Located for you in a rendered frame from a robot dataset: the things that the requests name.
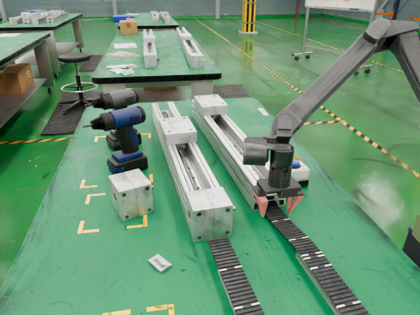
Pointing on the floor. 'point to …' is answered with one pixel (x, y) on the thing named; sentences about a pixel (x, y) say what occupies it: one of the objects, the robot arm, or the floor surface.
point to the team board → (337, 9)
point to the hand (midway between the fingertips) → (275, 212)
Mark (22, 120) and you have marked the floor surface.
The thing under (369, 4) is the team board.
